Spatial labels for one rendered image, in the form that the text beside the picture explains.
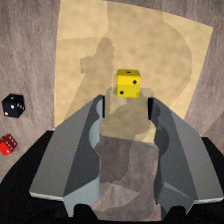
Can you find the black die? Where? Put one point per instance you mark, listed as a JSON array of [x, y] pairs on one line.
[[13, 105]]

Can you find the red die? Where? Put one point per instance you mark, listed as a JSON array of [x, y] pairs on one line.
[[7, 144]]

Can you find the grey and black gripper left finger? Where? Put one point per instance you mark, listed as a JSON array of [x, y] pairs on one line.
[[61, 169]]

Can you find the tan mat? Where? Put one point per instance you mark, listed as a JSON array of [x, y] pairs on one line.
[[95, 38]]

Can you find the yellow die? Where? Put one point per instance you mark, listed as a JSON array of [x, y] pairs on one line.
[[128, 83]]

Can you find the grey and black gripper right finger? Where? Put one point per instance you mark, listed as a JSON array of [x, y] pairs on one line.
[[191, 168]]

